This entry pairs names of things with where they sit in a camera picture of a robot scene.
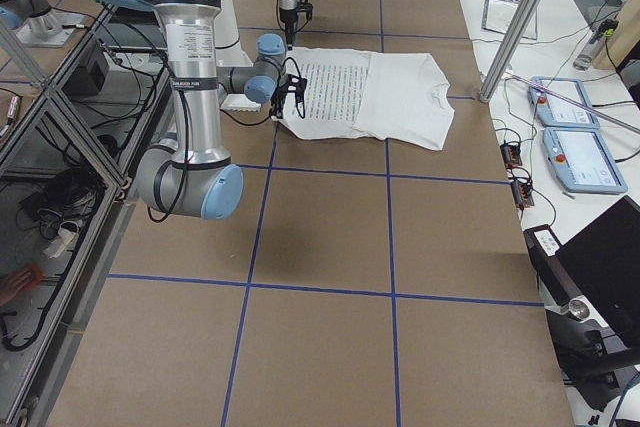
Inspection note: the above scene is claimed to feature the black framed sheet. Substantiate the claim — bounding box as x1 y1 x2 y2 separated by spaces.
481 0 538 41

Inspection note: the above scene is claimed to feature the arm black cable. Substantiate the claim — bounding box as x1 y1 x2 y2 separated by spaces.
227 56 309 127

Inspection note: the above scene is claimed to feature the white long-sleeve printed shirt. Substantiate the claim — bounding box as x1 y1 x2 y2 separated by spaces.
280 47 454 151

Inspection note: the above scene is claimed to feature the upper blue teach pendant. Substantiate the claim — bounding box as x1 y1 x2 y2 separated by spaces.
528 76 600 130

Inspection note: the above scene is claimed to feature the small electronics board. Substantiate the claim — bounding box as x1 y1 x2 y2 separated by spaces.
509 178 535 211
500 142 523 169

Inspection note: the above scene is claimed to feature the aluminium frame rail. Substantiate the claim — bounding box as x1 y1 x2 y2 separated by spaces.
1 9 169 426

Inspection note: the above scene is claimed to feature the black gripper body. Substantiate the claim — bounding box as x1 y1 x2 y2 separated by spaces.
272 74 308 112
277 0 313 30

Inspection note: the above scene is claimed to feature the aluminium frame post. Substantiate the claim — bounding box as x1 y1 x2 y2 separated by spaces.
478 0 541 103

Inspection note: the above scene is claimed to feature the lower blue teach pendant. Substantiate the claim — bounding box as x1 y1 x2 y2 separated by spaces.
543 127 628 195

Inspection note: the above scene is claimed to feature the black laptop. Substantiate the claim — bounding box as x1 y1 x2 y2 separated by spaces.
524 195 639 348

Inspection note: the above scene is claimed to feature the blue teach pendant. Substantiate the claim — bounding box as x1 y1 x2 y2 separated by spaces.
543 127 628 195
528 76 600 130

